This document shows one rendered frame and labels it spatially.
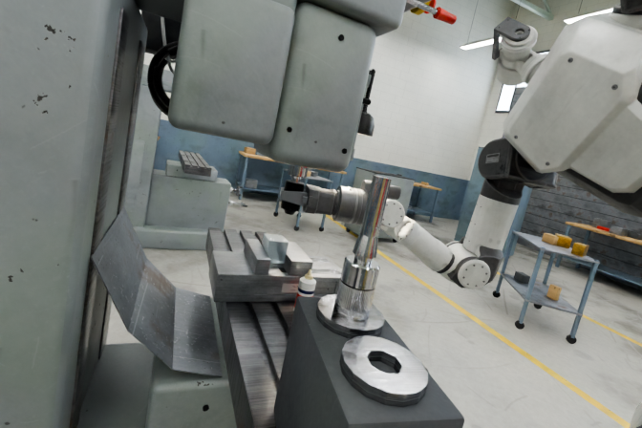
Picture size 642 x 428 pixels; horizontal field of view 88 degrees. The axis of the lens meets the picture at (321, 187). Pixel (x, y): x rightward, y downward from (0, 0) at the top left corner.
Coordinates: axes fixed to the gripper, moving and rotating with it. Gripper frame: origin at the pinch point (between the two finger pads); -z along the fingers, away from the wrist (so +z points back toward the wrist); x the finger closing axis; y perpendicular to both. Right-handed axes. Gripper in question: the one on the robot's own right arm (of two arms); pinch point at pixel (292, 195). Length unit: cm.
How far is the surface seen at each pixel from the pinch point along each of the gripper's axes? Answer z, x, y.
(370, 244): 7.4, 40.7, -2.5
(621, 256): 652, -435, 77
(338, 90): 4.4, 9.2, -24.9
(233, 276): -10.2, 4.0, 20.7
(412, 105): 314, -757, -155
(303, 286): 6.1, 5.8, 19.9
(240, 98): -13.9, 16.2, -18.4
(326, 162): 5.0, 8.8, -9.7
